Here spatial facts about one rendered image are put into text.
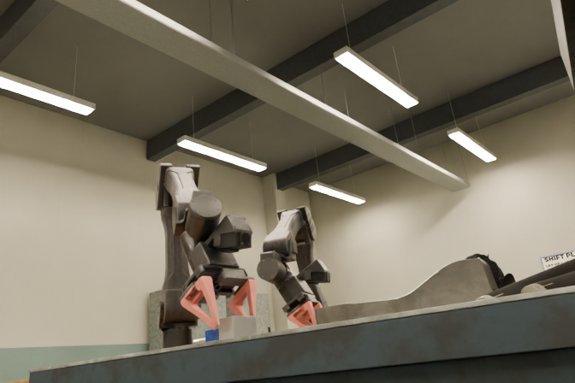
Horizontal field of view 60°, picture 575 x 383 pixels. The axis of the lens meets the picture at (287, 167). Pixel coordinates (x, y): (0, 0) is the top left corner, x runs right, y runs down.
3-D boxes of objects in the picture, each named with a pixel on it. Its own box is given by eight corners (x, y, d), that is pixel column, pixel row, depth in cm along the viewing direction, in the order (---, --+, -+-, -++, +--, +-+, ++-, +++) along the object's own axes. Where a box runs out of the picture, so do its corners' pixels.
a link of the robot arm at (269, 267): (287, 277, 118) (282, 229, 123) (253, 282, 120) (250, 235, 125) (300, 285, 128) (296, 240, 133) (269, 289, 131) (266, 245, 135)
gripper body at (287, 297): (319, 301, 128) (304, 278, 132) (305, 297, 119) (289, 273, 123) (300, 316, 129) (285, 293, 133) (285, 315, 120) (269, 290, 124)
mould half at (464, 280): (319, 350, 108) (311, 288, 113) (367, 349, 129) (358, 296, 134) (573, 319, 85) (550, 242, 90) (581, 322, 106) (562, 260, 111)
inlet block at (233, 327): (183, 360, 83) (182, 327, 85) (207, 358, 86) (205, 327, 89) (234, 352, 75) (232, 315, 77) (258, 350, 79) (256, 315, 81)
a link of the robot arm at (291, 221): (288, 238, 128) (307, 200, 156) (256, 244, 130) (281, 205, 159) (301, 281, 130) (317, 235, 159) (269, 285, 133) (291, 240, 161)
